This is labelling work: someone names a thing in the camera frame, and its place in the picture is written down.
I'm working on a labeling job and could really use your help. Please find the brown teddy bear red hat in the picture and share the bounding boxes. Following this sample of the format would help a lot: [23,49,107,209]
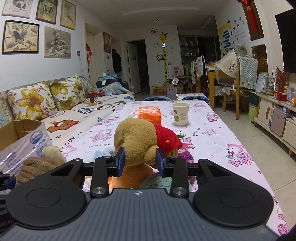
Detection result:
[111,118,183,189]

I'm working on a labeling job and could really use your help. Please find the tan knitted plush toy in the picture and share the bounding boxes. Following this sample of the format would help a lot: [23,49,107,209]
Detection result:
[16,146,66,186]

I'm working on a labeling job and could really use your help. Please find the teal fluffy plush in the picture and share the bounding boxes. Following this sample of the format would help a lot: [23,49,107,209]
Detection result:
[139,173,172,192]

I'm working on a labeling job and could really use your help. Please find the blue fluffy headband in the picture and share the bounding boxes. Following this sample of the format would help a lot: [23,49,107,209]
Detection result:
[94,148,115,160]

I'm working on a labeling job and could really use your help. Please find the purple knitted hat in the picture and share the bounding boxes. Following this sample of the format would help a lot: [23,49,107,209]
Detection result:
[178,143,194,163]

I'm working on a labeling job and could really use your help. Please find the orange tissue pack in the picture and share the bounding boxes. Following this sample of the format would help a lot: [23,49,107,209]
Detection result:
[128,106,162,126]

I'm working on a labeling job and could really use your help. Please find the pink cartoon tablecloth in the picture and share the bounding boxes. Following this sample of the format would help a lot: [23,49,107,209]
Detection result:
[58,99,290,236]

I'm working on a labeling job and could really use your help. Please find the white paper cup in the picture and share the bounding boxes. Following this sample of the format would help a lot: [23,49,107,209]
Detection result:
[172,102,189,126]

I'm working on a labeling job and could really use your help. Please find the sofa with cartoon cover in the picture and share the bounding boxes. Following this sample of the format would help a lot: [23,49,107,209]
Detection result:
[1,76,134,149]

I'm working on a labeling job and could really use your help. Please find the yellow floral cushion far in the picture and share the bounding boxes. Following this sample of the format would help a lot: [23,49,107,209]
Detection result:
[49,75,86,110]

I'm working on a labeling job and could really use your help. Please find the yellow floral cushion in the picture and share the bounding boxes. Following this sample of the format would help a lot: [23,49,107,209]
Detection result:
[49,75,86,110]
[5,82,58,121]

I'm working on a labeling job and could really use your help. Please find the cardboard box with plastic liner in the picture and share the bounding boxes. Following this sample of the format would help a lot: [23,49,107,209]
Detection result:
[0,120,52,175]

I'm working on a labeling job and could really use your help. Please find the yellow floral cushion near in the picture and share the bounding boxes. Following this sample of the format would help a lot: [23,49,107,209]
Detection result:
[5,82,58,121]

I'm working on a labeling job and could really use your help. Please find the green waste bin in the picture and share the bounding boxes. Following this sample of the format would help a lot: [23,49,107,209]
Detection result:
[248,103,258,123]

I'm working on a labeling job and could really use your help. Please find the wooden dining chair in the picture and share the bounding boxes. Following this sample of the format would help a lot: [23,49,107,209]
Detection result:
[214,50,258,120]

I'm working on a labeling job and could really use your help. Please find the cream tv cabinet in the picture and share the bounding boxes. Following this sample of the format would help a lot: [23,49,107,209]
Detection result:
[254,92,296,156]

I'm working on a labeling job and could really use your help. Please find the grey sketch child picture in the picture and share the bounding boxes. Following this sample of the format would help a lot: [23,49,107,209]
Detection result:
[44,26,71,59]

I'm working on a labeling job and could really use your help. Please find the black framed cartoon picture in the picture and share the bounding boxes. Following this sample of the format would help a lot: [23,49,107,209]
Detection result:
[1,20,40,55]

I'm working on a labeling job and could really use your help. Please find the giraffe height wall sticker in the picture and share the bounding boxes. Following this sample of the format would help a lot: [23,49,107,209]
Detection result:
[154,32,176,83]

